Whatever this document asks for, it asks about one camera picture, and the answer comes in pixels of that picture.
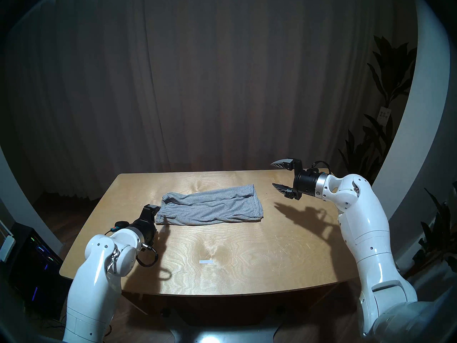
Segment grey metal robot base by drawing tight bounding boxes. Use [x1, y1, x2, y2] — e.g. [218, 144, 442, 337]
[161, 307, 286, 343]

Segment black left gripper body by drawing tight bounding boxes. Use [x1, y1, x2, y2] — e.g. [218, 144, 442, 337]
[130, 205, 159, 246]

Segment small white box device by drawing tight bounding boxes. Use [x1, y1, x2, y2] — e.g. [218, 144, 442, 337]
[0, 235, 16, 262]

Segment grey pants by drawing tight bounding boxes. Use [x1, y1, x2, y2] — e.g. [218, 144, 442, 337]
[156, 184, 264, 226]

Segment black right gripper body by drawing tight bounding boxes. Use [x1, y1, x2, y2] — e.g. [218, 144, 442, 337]
[287, 159, 321, 200]

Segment black computer tower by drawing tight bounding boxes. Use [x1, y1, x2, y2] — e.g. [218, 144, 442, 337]
[7, 223, 74, 318]

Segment tall dark leafy plant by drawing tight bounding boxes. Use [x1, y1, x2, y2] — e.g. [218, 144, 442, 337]
[337, 35, 418, 205]

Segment brown pleated curtain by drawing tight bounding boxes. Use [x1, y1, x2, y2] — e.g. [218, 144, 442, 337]
[0, 0, 416, 200]

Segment small dark potted plant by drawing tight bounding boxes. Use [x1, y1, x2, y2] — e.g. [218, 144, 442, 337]
[407, 183, 457, 278]

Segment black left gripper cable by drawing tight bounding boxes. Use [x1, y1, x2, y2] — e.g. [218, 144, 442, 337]
[111, 221, 158, 268]

